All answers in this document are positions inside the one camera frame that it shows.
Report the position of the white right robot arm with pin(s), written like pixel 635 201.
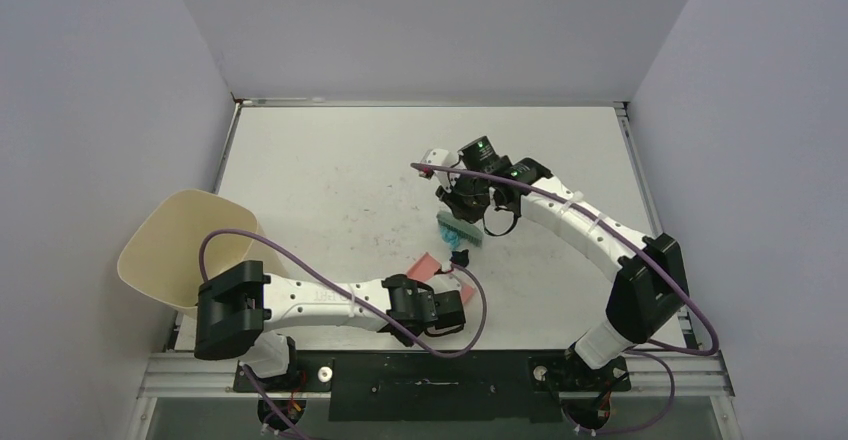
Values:
pixel 647 274

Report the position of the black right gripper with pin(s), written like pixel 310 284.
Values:
pixel 457 209

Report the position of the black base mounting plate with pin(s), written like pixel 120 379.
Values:
pixel 482 385

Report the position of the pink plastic dustpan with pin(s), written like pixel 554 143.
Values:
pixel 425 267

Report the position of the black paper scrap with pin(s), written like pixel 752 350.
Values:
pixel 460 257

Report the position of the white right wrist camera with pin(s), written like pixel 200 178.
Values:
pixel 443 158

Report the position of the beige waste bin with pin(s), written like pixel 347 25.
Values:
pixel 161 260

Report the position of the green hand brush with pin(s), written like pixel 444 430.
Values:
pixel 467 232

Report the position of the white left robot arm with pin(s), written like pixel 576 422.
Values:
pixel 242 312

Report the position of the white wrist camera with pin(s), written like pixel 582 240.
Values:
pixel 443 282
pixel 443 158

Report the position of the teal paper scrap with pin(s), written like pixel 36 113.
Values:
pixel 451 239

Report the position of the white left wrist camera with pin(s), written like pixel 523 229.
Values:
pixel 443 282

